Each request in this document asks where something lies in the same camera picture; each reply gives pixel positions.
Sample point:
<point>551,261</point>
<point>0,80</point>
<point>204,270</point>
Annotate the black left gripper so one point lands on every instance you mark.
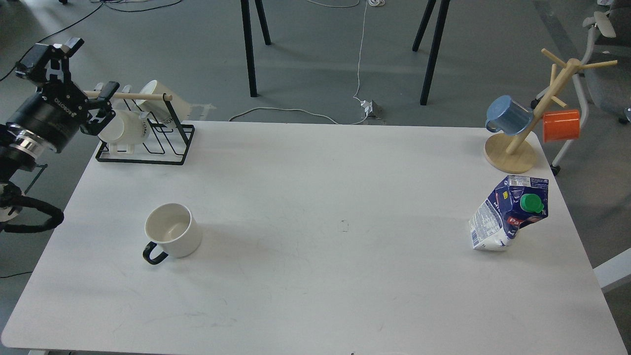
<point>59,106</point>

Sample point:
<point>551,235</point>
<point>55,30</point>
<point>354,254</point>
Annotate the white mug black handle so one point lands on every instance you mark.
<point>172,231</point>

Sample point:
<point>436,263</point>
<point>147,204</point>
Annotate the blue milk carton green cap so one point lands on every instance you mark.
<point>516,202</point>

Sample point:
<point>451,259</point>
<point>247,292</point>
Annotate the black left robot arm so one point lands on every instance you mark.
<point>21,213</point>

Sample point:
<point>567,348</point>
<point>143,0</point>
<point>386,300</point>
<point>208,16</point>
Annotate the white mug lying front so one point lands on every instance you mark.
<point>125,130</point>

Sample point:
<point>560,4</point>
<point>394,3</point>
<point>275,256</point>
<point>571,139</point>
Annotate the white mug lying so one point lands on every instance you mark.
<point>125,130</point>
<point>159,107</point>

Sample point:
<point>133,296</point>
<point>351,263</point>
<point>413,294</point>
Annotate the white mug lying rear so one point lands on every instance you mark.
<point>159,107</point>

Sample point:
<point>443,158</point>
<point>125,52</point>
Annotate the black stand legs left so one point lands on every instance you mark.
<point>248,39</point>

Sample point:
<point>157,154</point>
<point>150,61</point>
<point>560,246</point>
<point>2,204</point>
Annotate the black stand legs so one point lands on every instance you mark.
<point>436,42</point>
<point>248,39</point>

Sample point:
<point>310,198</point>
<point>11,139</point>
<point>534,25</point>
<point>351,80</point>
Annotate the black stand legs right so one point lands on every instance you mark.
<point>436,42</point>

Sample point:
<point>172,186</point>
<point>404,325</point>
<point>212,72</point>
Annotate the blue mug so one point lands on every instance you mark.
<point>508,116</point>

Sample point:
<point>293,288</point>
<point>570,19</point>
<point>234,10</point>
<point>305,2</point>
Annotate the wooden mug tree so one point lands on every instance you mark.
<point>512,154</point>

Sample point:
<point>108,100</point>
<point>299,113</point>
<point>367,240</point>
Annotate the orange mug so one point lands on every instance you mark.
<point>561,125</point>

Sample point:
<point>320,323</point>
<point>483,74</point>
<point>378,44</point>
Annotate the black wire mug rack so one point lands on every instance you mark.
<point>164,146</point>

